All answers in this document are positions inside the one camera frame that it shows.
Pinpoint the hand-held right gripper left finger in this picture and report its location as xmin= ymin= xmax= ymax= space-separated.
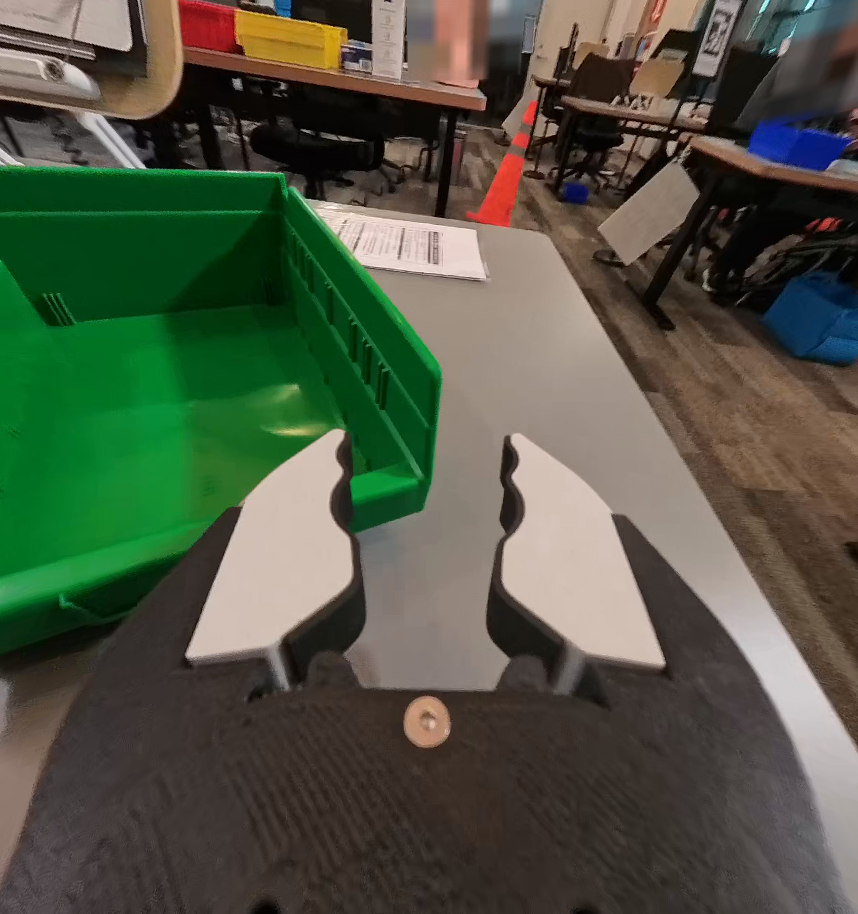
xmin=185 ymin=428 xmax=367 ymax=694

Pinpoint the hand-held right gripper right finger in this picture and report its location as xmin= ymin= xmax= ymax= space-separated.
xmin=486 ymin=433 xmax=667 ymax=695

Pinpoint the green plastic bin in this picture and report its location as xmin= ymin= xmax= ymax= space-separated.
xmin=0 ymin=166 xmax=443 ymax=664

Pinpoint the laminated paper sheet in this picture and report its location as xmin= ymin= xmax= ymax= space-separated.
xmin=315 ymin=203 xmax=490 ymax=281

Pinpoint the blue fabric basket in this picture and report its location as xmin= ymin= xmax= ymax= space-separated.
xmin=763 ymin=271 xmax=858 ymax=367

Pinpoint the white board panel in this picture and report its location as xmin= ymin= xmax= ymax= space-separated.
xmin=598 ymin=163 xmax=701 ymax=267

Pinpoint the black backpack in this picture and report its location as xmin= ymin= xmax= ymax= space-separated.
xmin=715 ymin=228 xmax=858 ymax=309

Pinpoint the orange striped traffic cone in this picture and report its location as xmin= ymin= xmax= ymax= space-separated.
xmin=466 ymin=100 xmax=540 ymax=228

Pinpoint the black office chair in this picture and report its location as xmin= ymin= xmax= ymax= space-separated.
xmin=565 ymin=53 xmax=639 ymax=188
xmin=250 ymin=121 xmax=387 ymax=199

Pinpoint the brown wooden table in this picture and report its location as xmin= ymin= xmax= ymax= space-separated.
xmin=558 ymin=96 xmax=708 ymax=194
xmin=182 ymin=46 xmax=489 ymax=219
xmin=643 ymin=136 xmax=858 ymax=331

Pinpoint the blue plastic bin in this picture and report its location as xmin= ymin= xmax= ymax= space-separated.
xmin=749 ymin=120 xmax=853 ymax=171

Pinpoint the yellow plastic bin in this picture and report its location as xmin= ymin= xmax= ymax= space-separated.
xmin=235 ymin=10 xmax=349 ymax=70

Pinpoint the white sign card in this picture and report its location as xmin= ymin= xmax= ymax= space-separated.
xmin=370 ymin=0 xmax=407 ymax=79

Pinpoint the red plastic bin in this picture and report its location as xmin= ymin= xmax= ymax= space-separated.
xmin=179 ymin=0 xmax=243 ymax=54

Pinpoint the aluminium profile beam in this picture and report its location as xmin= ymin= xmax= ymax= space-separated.
xmin=0 ymin=43 xmax=103 ymax=102

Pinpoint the black white tag poster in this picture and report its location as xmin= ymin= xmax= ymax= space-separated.
xmin=693 ymin=0 xmax=748 ymax=78

